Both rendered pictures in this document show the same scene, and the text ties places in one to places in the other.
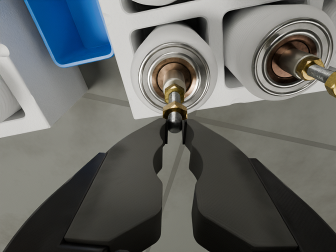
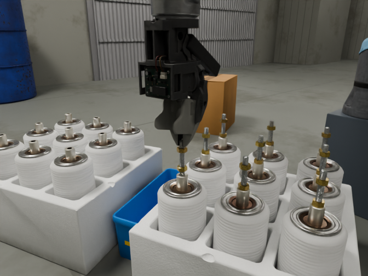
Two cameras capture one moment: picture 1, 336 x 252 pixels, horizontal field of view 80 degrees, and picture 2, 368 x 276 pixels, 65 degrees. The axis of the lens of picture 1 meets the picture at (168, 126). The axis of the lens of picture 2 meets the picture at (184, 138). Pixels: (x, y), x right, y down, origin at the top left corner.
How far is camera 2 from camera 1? 55 cm
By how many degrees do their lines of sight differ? 95
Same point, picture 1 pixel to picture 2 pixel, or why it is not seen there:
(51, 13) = (133, 214)
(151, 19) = not seen: hidden behind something
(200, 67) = (197, 188)
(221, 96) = (199, 247)
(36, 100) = (92, 200)
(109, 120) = not seen: outside the picture
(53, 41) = (123, 213)
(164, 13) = not seen: hidden behind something
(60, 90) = (92, 228)
